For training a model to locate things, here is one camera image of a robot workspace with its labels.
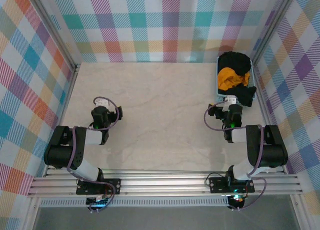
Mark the light blue plastic basket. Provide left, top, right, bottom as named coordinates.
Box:
left=215, top=55, right=257, bottom=103

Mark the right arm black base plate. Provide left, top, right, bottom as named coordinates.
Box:
left=208, top=176, right=256, bottom=194

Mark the orange t-shirt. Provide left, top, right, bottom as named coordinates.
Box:
left=216, top=67, right=252, bottom=92

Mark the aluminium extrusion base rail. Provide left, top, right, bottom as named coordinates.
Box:
left=26, top=165, right=304, bottom=198

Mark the grey slotted cable duct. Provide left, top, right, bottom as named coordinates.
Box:
left=39, top=198, right=230, bottom=208

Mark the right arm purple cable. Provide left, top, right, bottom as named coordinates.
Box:
left=204, top=101, right=267, bottom=211

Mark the black t-shirt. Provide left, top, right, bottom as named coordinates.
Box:
left=218, top=50, right=258, bottom=108

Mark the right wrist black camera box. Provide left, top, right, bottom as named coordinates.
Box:
left=208, top=104, right=219, bottom=118

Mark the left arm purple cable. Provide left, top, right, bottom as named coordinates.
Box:
left=66, top=96, right=119, bottom=213

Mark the aluminium frame post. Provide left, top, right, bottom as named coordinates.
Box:
left=24, top=0, right=81, bottom=73
left=249, top=0, right=301, bottom=65

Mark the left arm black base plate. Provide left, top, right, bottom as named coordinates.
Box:
left=75, top=178, right=122, bottom=195

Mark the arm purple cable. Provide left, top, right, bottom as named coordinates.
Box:
left=204, top=101, right=267, bottom=211
left=66, top=96, right=119, bottom=213

